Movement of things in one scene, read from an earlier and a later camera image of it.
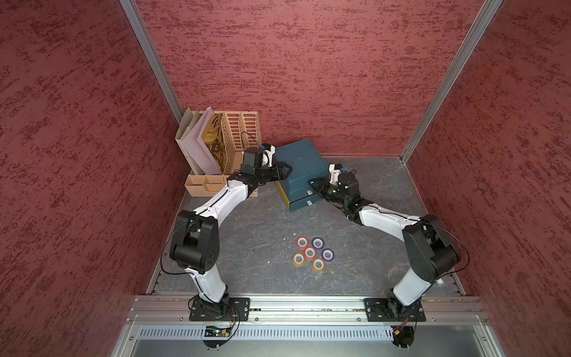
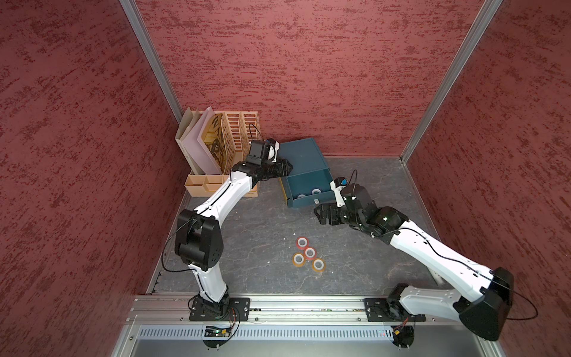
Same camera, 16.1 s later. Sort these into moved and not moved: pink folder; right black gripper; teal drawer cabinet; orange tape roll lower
Moved: right black gripper
Not moved: pink folder; teal drawer cabinet; orange tape roll lower
